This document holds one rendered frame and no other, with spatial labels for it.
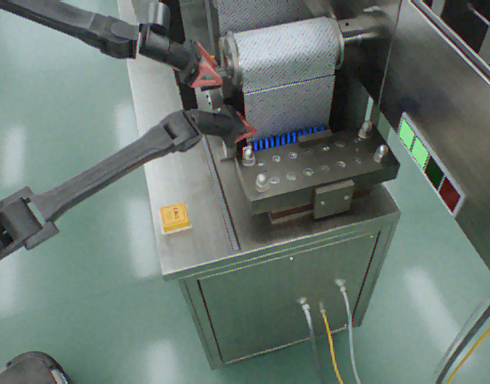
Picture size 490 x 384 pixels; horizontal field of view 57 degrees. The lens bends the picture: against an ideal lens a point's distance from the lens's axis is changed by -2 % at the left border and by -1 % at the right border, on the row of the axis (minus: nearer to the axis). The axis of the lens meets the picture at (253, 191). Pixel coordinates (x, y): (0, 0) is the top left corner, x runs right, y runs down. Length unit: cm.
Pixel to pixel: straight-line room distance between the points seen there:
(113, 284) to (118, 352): 33
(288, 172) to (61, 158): 195
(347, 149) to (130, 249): 142
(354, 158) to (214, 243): 43
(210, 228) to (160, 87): 65
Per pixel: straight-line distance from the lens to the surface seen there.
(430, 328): 215
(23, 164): 298
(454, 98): 91
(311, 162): 119
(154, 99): 163
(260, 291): 139
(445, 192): 99
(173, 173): 137
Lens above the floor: 190
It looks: 51 degrees down
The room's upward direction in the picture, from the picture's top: 4 degrees counter-clockwise
